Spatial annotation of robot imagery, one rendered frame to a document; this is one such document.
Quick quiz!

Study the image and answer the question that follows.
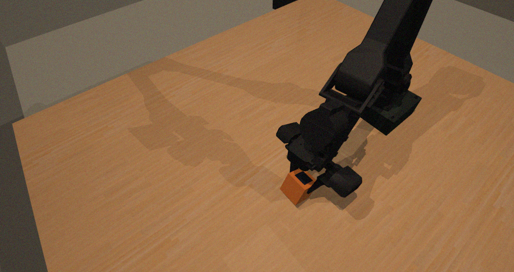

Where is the orange-brown block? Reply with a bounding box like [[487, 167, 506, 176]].
[[280, 169, 316, 206]]

